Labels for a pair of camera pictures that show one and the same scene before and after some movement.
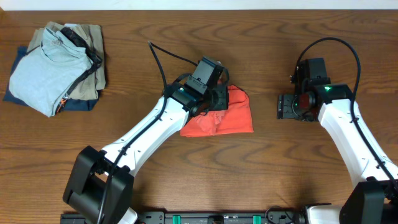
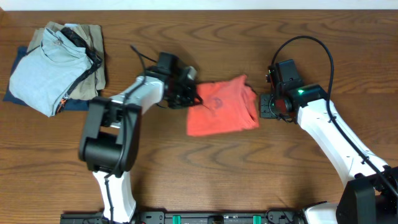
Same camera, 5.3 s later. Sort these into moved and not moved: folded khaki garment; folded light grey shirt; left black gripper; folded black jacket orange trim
Moved: left black gripper
Not moved: folded black jacket orange trim; folded light grey shirt; folded khaki garment
